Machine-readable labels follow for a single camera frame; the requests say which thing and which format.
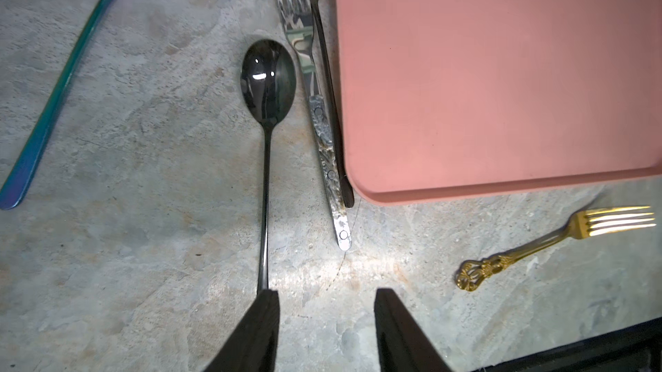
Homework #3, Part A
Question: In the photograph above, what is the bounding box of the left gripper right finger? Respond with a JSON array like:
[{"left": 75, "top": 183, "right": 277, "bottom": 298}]
[{"left": 374, "top": 288, "right": 451, "bottom": 371}]

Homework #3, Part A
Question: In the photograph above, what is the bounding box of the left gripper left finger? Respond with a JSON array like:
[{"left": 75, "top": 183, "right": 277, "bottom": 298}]
[{"left": 205, "top": 289, "right": 280, "bottom": 371}]

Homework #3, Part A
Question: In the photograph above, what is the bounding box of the gold fork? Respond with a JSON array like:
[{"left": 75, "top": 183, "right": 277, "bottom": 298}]
[{"left": 454, "top": 206, "right": 656, "bottom": 292}]

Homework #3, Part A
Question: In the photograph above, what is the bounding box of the pink tray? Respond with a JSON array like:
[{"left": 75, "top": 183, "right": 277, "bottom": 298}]
[{"left": 336, "top": 0, "right": 661, "bottom": 206}]

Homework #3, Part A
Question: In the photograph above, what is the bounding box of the patterned silver fork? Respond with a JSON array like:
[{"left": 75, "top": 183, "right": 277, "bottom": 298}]
[{"left": 278, "top": 0, "right": 352, "bottom": 251}]

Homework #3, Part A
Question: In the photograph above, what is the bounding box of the iridescent rainbow spoon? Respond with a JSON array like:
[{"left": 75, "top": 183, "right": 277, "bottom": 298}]
[{"left": 1, "top": 0, "right": 114, "bottom": 211}]

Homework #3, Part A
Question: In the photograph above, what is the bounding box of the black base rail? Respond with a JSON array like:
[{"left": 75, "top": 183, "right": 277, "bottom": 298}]
[{"left": 483, "top": 318, "right": 661, "bottom": 371}]

